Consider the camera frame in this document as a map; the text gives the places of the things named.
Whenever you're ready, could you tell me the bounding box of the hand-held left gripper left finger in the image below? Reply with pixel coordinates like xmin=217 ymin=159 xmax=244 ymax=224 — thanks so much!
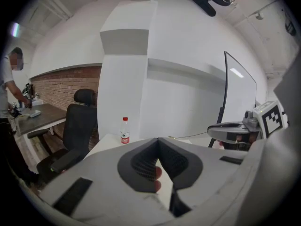
xmin=40 ymin=137 xmax=176 ymax=226

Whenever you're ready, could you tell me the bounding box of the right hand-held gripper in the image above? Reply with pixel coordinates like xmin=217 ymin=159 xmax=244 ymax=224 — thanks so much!
xmin=207 ymin=100 xmax=289 ymax=151

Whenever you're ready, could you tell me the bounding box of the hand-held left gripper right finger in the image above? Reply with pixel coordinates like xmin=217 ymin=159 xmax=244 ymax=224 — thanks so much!
xmin=158 ymin=137 xmax=249 ymax=218

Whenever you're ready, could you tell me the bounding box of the person's left hand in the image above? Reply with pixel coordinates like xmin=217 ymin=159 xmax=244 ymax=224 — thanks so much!
xmin=154 ymin=166 xmax=163 ymax=192

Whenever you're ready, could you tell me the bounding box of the curved monitor on stand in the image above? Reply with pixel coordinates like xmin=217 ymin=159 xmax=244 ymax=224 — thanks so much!
xmin=207 ymin=50 xmax=257 ymax=148

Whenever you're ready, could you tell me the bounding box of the clear water bottle red label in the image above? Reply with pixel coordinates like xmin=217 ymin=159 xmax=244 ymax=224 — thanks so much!
xmin=120 ymin=116 xmax=131 ymax=145

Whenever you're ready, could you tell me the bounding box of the black office chair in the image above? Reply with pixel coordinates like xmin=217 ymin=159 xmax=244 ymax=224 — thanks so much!
xmin=27 ymin=89 xmax=98 ymax=184

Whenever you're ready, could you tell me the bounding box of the dark wooden desk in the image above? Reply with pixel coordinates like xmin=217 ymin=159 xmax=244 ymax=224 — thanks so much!
xmin=16 ymin=103 xmax=67 ymax=136

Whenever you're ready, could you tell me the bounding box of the thin yellow cable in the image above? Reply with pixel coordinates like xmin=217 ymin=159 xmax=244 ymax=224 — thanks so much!
xmin=167 ymin=131 xmax=208 ymax=140

